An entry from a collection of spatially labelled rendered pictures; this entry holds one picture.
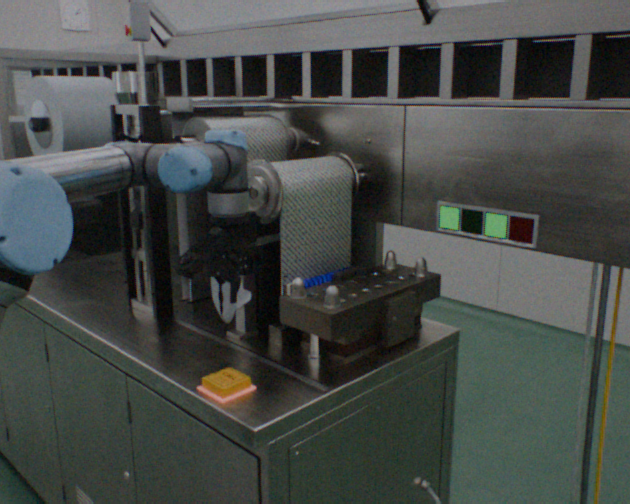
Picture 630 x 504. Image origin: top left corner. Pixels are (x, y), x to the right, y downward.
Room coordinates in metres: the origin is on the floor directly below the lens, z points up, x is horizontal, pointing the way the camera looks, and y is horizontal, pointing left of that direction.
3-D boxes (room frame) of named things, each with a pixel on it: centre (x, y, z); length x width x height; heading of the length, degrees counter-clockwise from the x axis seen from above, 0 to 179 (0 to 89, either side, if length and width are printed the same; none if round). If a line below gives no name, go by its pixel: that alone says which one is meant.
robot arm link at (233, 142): (1.11, 0.18, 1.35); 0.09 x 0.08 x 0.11; 157
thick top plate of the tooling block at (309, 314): (1.37, -0.10, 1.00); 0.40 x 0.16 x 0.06; 135
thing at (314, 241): (1.42, 0.01, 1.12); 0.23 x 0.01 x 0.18; 135
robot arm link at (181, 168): (1.03, 0.23, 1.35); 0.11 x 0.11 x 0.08; 67
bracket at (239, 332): (1.37, 0.19, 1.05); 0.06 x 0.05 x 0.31; 135
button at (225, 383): (1.10, 0.19, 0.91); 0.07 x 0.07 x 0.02; 45
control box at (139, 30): (1.79, 0.51, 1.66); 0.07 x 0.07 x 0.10; 21
